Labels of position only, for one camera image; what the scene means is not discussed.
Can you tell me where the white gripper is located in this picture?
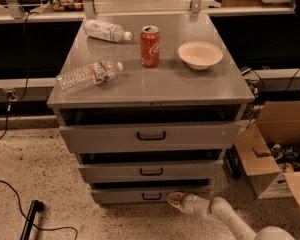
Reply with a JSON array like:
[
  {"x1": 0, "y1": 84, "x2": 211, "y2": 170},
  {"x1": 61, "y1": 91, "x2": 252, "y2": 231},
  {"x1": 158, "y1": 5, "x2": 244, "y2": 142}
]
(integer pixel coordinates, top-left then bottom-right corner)
[{"x1": 166, "y1": 192, "x2": 211, "y2": 218}]

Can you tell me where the grey bottom drawer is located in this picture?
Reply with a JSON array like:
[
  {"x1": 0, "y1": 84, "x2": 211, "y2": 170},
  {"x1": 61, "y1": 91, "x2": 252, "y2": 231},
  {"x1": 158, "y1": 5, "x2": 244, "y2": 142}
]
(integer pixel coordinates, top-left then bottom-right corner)
[{"x1": 91, "y1": 185, "x2": 211, "y2": 205}]

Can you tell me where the grey drawer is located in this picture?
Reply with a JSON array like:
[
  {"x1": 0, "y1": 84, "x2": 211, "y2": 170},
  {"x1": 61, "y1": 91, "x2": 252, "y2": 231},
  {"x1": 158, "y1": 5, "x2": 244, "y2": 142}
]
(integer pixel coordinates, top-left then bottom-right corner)
[
  {"x1": 59, "y1": 122, "x2": 240, "y2": 153},
  {"x1": 91, "y1": 185, "x2": 211, "y2": 205},
  {"x1": 78, "y1": 160, "x2": 223, "y2": 183}
]

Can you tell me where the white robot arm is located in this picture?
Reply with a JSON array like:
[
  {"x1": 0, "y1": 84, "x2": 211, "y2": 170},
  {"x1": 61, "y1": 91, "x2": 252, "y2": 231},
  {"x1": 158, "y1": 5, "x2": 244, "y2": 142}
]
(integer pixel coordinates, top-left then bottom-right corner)
[{"x1": 167, "y1": 192, "x2": 296, "y2": 240}]

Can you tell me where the grey middle drawer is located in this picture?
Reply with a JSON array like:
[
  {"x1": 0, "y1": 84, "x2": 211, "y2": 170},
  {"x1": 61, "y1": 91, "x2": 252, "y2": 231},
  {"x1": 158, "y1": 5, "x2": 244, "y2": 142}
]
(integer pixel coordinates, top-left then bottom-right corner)
[{"x1": 78, "y1": 160, "x2": 223, "y2": 183}]

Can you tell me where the grey top drawer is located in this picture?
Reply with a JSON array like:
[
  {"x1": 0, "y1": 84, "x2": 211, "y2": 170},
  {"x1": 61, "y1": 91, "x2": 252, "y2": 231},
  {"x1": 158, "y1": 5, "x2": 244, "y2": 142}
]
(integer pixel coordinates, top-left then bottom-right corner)
[{"x1": 59, "y1": 122, "x2": 240, "y2": 153}]

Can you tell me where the grey metal drawer cabinet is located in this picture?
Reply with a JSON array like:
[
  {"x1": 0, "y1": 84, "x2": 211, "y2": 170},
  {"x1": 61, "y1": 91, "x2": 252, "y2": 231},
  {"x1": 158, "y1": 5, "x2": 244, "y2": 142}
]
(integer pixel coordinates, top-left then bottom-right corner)
[{"x1": 48, "y1": 12, "x2": 254, "y2": 191}]

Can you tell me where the open cardboard box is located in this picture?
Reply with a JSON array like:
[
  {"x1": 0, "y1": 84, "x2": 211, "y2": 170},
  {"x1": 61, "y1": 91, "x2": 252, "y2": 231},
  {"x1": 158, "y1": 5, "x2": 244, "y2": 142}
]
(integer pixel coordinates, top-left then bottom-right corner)
[{"x1": 234, "y1": 101, "x2": 300, "y2": 206}]

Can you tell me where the black bar on floor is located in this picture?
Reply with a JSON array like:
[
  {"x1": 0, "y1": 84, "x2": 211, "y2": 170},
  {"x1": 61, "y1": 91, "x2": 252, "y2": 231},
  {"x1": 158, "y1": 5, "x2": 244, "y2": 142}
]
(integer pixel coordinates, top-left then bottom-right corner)
[{"x1": 20, "y1": 200, "x2": 44, "y2": 240}]

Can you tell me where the white paper bowl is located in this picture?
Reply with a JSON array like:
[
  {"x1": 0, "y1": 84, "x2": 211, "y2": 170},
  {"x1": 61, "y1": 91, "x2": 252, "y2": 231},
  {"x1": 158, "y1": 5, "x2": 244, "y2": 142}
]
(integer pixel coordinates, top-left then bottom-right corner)
[{"x1": 178, "y1": 41, "x2": 223, "y2": 70}]

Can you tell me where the clear crushed water bottle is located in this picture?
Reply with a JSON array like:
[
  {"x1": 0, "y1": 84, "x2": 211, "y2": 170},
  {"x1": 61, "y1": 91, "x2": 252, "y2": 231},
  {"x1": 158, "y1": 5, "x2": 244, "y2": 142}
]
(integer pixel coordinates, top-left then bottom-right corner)
[{"x1": 57, "y1": 60, "x2": 123, "y2": 96}]

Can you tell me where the red soda can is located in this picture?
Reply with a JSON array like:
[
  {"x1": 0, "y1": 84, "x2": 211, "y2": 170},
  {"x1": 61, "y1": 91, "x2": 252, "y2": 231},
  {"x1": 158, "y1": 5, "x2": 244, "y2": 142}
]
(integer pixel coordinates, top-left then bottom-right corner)
[{"x1": 140, "y1": 25, "x2": 160, "y2": 67}]

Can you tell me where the white labelled water bottle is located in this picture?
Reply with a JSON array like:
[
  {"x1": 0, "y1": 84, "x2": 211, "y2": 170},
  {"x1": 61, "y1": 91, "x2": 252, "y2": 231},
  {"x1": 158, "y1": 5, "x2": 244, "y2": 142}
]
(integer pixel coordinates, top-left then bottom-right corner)
[{"x1": 83, "y1": 19, "x2": 132, "y2": 43}]

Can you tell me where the power strip with cables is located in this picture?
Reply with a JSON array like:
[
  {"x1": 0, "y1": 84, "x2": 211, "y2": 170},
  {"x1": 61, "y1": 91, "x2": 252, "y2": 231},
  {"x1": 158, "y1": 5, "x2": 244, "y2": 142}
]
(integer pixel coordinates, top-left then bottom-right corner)
[{"x1": 240, "y1": 66, "x2": 265, "y2": 125}]

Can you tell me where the black floor cable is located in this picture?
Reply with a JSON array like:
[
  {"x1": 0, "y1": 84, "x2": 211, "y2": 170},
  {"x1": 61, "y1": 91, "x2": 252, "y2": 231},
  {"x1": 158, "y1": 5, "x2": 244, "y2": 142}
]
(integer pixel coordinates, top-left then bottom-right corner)
[{"x1": 0, "y1": 178, "x2": 79, "y2": 240}]

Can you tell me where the black hanging cable left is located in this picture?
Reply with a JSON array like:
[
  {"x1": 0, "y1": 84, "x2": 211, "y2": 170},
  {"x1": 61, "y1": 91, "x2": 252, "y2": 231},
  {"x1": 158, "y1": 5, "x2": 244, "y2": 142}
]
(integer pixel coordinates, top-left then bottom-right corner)
[{"x1": 0, "y1": 11, "x2": 41, "y2": 148}]

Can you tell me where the wall power outlet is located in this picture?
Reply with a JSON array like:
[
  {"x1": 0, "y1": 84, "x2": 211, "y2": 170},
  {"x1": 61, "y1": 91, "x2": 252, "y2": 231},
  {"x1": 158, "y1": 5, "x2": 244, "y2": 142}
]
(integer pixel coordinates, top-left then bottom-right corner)
[{"x1": 4, "y1": 89, "x2": 18, "y2": 102}]

